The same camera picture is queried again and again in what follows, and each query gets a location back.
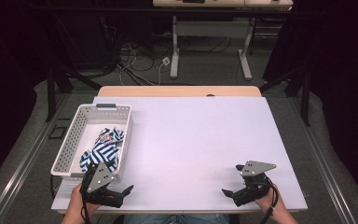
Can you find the white power adapter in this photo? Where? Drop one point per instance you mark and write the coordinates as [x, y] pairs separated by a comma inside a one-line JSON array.
[[166, 61]]

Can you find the black device on desk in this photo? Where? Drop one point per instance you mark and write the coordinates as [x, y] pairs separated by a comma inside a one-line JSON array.
[[193, 1]]

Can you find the black metal stand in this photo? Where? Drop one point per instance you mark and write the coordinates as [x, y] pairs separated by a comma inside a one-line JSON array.
[[51, 93], [306, 99]]

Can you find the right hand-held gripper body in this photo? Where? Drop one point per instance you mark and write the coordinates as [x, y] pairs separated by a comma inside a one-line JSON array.
[[254, 183]]

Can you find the person's right hand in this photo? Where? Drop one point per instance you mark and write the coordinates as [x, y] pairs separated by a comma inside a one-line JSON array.
[[268, 199]]

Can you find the white perforated plastic basket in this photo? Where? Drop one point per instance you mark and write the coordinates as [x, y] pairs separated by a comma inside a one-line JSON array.
[[74, 146]]

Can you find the blue white striped garment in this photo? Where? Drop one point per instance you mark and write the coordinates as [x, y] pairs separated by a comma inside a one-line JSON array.
[[104, 149]]

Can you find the metal floor rail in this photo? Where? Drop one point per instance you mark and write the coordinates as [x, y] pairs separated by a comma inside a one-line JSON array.
[[323, 161], [21, 168]]

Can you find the white-legged background desk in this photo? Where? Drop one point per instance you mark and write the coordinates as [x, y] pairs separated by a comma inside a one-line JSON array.
[[211, 29]]

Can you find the person's left hand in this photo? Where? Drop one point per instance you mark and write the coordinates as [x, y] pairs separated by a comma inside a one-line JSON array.
[[76, 199]]

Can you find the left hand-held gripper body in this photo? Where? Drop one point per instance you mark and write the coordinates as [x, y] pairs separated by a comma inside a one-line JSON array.
[[101, 178]]

